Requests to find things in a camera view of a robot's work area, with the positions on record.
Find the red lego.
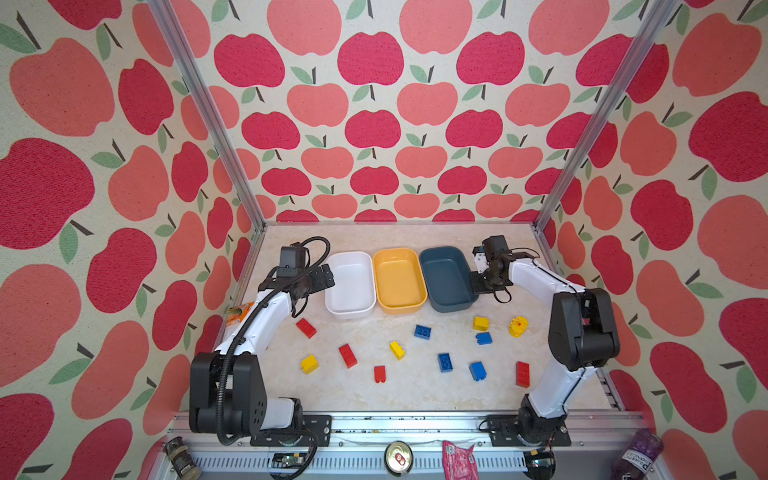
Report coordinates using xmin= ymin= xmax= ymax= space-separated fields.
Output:
xmin=296 ymin=318 xmax=317 ymax=339

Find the dark teal plastic container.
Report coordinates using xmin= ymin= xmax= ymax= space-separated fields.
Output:
xmin=419 ymin=246 xmax=478 ymax=313

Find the yellow round lego piece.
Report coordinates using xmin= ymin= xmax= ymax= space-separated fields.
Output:
xmin=508 ymin=316 xmax=529 ymax=338

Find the small blue lego brick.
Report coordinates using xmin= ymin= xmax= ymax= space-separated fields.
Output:
xmin=476 ymin=332 xmax=493 ymax=345

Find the yellow plastic container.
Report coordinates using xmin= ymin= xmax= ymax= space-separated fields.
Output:
xmin=373 ymin=247 xmax=428 ymax=315

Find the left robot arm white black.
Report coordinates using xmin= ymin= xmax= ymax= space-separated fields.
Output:
xmin=189 ymin=264 xmax=335 ymax=445

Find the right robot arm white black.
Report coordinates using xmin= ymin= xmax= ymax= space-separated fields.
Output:
xmin=470 ymin=247 xmax=620 ymax=445

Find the white plastic container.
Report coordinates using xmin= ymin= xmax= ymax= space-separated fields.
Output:
xmin=325 ymin=251 xmax=377 ymax=321

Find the yellow square lego brick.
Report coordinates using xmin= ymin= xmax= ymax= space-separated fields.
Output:
xmin=473 ymin=316 xmax=490 ymax=332

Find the orange snack packet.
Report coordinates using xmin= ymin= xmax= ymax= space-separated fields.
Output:
xmin=225 ymin=302 xmax=254 ymax=328

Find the long red lego brick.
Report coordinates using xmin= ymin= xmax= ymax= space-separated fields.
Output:
xmin=339 ymin=344 xmax=358 ymax=369

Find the small red lego brick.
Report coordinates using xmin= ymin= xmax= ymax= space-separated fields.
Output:
xmin=374 ymin=365 xmax=387 ymax=384

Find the drink can top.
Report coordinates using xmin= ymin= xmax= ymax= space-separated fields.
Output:
xmin=384 ymin=440 xmax=414 ymax=477

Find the dark glass jar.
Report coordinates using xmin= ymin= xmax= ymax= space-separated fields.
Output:
xmin=163 ymin=436 xmax=202 ymax=480

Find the pink snack wrapper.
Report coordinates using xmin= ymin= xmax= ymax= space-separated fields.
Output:
xmin=442 ymin=441 xmax=479 ymax=480

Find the purple plastic bottle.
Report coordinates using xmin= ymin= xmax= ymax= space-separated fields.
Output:
xmin=610 ymin=428 xmax=664 ymax=480

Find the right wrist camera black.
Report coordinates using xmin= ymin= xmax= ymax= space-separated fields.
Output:
xmin=482 ymin=235 xmax=510 ymax=262

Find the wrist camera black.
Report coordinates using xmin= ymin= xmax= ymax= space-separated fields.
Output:
xmin=482 ymin=235 xmax=510 ymax=262
xmin=276 ymin=242 xmax=310 ymax=278

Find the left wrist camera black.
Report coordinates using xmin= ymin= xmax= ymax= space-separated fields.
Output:
xmin=276 ymin=242 xmax=310 ymax=278

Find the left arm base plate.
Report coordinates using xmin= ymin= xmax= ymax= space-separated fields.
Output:
xmin=250 ymin=415 xmax=333 ymax=448

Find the black corrugated cable hose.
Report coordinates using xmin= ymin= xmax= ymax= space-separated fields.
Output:
xmin=215 ymin=235 xmax=332 ymax=480

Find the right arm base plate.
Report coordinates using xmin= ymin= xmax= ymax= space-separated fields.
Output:
xmin=485 ymin=415 xmax=572 ymax=448

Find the aluminium front rail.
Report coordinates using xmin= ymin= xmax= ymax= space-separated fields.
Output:
xmin=166 ymin=410 xmax=646 ymax=479

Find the aluminium corner post right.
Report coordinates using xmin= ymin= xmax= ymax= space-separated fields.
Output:
xmin=532 ymin=0 xmax=681 ymax=234

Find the aluminium corner post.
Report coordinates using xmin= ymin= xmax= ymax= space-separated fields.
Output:
xmin=148 ymin=1 xmax=266 ymax=234
xmin=532 ymin=0 xmax=681 ymax=234

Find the aluminium corner post left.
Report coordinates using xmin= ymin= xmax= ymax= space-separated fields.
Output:
xmin=148 ymin=1 xmax=266 ymax=234

